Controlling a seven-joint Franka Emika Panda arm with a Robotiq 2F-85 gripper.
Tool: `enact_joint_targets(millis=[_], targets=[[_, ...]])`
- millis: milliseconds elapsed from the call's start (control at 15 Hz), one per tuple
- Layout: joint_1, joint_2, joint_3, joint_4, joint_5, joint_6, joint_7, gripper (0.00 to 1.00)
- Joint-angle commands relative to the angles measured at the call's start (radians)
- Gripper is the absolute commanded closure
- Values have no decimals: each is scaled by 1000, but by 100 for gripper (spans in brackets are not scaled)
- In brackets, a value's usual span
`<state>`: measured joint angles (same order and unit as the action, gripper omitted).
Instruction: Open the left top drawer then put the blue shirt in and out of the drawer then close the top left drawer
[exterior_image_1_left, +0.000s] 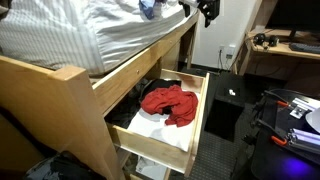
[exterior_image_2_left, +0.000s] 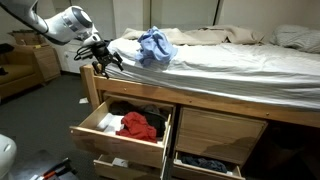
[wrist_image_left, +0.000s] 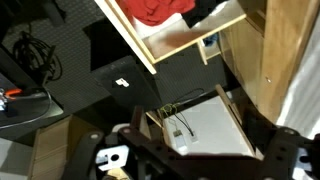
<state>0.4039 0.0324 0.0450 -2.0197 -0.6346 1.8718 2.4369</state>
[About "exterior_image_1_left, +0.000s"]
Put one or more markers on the silver metal bracket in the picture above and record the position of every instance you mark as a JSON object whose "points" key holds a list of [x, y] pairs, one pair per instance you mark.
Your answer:
{"points": [[301, 108]]}

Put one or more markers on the white wall outlet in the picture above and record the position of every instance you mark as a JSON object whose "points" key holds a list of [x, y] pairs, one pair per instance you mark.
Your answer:
{"points": [[230, 51], [221, 49]]}

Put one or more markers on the black box cabinet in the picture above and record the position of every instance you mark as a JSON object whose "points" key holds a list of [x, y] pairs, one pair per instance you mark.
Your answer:
{"points": [[223, 110]]}

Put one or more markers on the dark blue clothes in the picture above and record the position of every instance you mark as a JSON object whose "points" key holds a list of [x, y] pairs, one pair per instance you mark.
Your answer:
{"points": [[66, 166]]}

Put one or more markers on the robot mounting table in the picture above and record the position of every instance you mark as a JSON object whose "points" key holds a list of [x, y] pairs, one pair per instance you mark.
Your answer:
{"points": [[273, 160]]}

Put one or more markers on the red shirt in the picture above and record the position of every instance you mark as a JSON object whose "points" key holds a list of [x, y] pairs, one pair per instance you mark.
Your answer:
{"points": [[170, 103]]}

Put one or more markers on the black keyboard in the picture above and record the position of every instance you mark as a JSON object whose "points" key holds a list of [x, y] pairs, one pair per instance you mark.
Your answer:
{"points": [[305, 47]]}

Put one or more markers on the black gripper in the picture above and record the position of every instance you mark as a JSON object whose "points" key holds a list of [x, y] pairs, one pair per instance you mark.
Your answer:
{"points": [[210, 7]]}

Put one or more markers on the wooden bed frame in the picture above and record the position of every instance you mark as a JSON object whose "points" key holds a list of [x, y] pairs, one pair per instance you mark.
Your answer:
{"points": [[133, 73]]}

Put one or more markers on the white crumpled clothes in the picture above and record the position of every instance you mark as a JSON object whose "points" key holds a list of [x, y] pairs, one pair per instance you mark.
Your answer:
{"points": [[150, 170]]}

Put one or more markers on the aluminium extrusion bar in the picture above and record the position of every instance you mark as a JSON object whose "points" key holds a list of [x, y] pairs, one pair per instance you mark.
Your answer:
{"points": [[305, 140]]}

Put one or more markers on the black monitor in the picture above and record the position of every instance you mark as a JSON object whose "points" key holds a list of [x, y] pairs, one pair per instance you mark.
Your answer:
{"points": [[293, 13]]}

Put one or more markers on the mattress with white sheet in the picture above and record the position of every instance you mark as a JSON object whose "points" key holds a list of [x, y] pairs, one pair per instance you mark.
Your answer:
{"points": [[66, 33]]}

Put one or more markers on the wooden desk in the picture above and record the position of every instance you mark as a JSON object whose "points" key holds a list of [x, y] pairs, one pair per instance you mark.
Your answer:
{"points": [[276, 50]]}

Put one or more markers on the blue shirt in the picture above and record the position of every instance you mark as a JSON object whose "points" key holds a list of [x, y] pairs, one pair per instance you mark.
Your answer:
{"points": [[148, 8]]}

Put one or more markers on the black garment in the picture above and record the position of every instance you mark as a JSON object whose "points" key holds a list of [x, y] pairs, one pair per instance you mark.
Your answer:
{"points": [[123, 111]]}

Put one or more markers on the black headphones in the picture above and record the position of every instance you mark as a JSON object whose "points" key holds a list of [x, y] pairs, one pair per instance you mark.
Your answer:
{"points": [[260, 38]]}

